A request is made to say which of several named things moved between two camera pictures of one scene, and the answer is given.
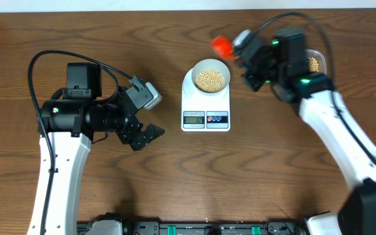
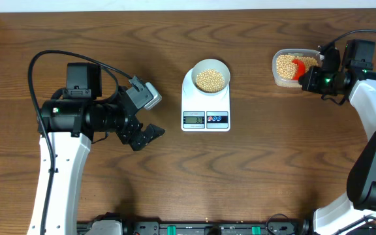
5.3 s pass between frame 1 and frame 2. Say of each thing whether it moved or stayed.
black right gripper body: moved
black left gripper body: stayed
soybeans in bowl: stayed
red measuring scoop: moved
